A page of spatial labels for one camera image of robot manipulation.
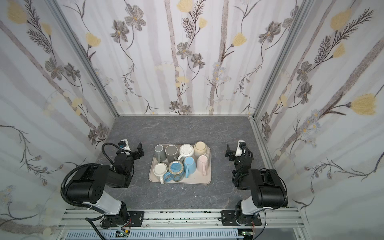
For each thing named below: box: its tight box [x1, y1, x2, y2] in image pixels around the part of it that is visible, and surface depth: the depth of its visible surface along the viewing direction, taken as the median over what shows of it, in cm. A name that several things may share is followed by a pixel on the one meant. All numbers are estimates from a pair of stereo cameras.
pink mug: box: [196, 155, 209, 176], surface depth 86 cm
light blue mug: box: [183, 156, 196, 179], surface depth 86 cm
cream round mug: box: [194, 141, 207, 156], surface depth 93 cm
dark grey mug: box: [165, 144, 178, 164], surface depth 89 cm
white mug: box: [177, 143, 195, 161], surface depth 92 cm
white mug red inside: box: [153, 162, 168, 185], surface depth 85 cm
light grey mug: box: [154, 144, 167, 163], surface depth 91 cm
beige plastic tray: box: [148, 144, 212, 185], surface depth 88 cm
